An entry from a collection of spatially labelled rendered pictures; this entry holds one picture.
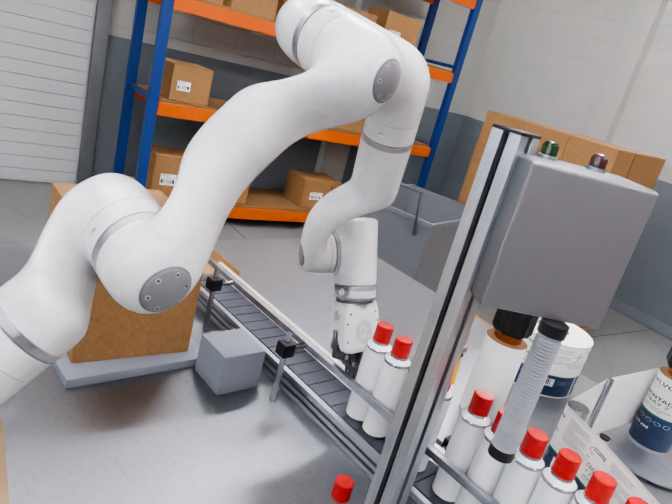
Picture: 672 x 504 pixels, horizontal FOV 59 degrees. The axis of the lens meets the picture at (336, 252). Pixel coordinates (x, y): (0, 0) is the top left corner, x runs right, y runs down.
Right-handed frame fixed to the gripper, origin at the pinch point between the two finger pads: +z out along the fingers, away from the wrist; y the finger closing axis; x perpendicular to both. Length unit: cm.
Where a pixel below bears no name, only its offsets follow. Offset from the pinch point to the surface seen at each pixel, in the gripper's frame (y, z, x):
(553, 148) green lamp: -11, -41, -46
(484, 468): -3.2, 6.9, -33.4
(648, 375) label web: 56, 2, -36
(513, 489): -3.0, 8.4, -38.5
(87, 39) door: 79, -156, 374
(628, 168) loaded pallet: 341, -67, 85
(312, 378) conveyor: -1.7, 2.9, 10.6
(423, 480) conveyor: -1.7, 14.1, -20.2
